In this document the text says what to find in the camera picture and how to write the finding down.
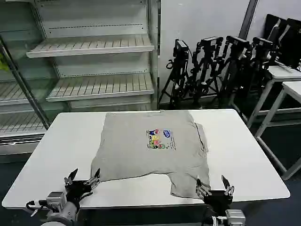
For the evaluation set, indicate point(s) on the white metal shelf rack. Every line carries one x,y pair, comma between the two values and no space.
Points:
98,47

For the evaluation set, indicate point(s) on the grey printed t-shirt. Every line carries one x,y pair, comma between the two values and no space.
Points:
141,150

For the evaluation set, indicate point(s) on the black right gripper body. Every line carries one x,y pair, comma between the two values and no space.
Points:
218,202

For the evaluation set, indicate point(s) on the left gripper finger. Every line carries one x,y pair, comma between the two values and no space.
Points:
95,179
71,178

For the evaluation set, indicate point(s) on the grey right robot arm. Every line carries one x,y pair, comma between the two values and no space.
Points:
235,217

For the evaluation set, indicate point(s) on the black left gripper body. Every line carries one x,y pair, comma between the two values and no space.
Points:
76,189

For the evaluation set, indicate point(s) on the black monitor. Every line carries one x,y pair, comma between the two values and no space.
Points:
274,30
291,44

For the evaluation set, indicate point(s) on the black camera tripod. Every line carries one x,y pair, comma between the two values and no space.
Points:
262,58
177,75
235,68
207,68

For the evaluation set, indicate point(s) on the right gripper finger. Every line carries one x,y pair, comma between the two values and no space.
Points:
203,189
227,188

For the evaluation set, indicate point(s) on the glass-sided display shelf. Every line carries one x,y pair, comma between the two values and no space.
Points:
16,94

